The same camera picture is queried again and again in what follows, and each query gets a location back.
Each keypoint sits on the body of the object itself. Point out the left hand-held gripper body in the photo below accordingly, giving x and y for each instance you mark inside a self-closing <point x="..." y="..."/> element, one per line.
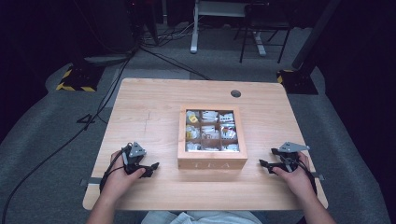
<point x="134" y="155"/>

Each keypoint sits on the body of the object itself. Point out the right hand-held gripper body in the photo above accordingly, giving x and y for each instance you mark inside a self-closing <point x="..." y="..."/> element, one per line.
<point x="291" y="155"/>

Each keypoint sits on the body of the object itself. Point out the wooden tea box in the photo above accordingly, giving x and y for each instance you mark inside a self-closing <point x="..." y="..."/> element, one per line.
<point x="211" y="155"/>

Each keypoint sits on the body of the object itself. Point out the person's right hand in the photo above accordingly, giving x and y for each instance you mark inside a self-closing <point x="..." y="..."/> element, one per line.
<point x="295" y="180"/>

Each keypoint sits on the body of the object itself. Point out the person's left hand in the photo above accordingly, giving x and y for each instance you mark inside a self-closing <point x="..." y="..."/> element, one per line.
<point x="120" y="179"/>

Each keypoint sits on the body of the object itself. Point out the group of white tea sachets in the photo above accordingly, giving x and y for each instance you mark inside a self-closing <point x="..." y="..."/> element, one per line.
<point x="211" y="133"/>

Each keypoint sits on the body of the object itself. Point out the person's light clothing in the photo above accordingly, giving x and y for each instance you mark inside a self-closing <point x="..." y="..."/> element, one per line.
<point x="202" y="217"/>

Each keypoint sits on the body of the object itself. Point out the black yellow striped stand base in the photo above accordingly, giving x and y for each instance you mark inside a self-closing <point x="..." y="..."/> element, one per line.
<point x="79" y="79"/>
<point x="297" y="82"/>

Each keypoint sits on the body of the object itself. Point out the black slanted pole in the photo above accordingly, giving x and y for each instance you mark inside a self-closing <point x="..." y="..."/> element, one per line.
<point x="314" y="34"/>

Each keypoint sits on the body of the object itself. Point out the black chair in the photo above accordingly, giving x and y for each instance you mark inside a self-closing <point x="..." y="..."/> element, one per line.
<point x="267" y="21"/>

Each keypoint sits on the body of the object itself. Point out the grey metal table bracket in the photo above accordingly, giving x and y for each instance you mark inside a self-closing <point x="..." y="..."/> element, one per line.
<point x="318" y="176"/>
<point x="91" y="181"/>

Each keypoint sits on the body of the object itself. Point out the white desk frame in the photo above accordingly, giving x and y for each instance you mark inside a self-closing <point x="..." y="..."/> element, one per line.
<point x="194" y="34"/>

